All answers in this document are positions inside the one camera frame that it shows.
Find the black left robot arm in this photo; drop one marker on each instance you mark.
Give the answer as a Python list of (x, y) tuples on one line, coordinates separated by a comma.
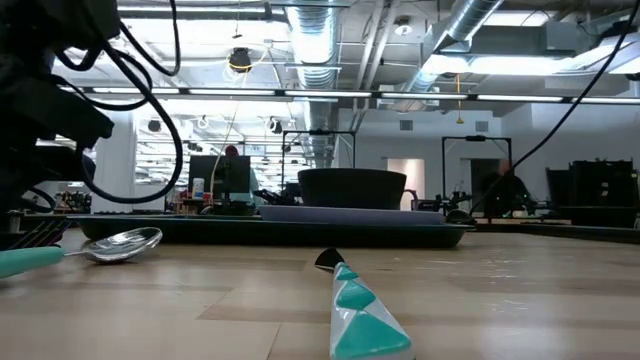
[(40, 110)]

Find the dark green serving tray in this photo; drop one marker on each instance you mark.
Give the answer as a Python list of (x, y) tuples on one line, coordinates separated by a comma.
[(270, 235)]

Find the black bowl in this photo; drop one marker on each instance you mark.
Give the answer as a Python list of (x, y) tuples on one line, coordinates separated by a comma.
[(350, 189)]

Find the lavender flat plate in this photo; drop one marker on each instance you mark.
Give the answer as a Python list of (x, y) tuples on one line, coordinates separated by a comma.
[(350, 216)]

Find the long overhead light bar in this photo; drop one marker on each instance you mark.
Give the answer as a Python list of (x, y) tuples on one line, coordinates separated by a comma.
[(325, 93)]

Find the person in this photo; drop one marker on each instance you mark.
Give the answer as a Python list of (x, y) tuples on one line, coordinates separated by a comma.
[(505, 192), (231, 150)]

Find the black computer monitor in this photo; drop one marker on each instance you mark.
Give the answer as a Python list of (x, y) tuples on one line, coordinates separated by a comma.
[(220, 175)]

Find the white bottle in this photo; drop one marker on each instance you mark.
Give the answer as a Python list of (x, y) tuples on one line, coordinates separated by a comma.
[(198, 188)]

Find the black storage cabinet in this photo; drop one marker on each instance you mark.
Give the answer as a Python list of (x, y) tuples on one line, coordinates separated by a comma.
[(600, 192)]

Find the black rectangular frame stand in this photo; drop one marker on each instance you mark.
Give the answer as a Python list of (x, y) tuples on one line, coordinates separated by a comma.
[(320, 133), (475, 138)]

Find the silver ceiling air duct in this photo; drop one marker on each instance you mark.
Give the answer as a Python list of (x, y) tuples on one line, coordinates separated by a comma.
[(315, 45)]

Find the black overhead camera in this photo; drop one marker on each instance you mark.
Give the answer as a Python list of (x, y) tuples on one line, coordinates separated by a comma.
[(240, 60)]

